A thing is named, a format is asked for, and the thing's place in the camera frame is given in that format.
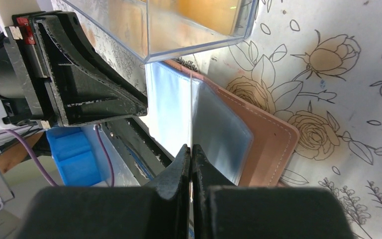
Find floral patterned table mat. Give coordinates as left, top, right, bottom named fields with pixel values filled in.
left=52, top=0, right=382, bottom=239

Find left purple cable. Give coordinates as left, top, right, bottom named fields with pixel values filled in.
left=4, top=124, right=116, bottom=188

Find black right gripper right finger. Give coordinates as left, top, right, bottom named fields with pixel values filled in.
left=191, top=145, right=353, bottom=239

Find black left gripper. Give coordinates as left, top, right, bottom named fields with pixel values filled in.
left=0, top=11, right=148, bottom=127

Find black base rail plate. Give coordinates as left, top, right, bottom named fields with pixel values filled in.
left=102, top=117, right=174, bottom=185

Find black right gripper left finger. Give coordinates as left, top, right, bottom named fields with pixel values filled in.
left=16, top=145, right=191, bottom=239

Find yellow credit cards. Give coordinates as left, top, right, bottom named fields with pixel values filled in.
left=150, top=0, right=242, bottom=35

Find blue storage bin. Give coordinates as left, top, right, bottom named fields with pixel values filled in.
left=46, top=127, right=102, bottom=186

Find clear acrylic card box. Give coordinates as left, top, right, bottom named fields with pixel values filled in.
left=67, top=0, right=258, bottom=63

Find tan leather card holder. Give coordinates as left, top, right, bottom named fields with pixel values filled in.
left=145, top=60, right=299, bottom=187

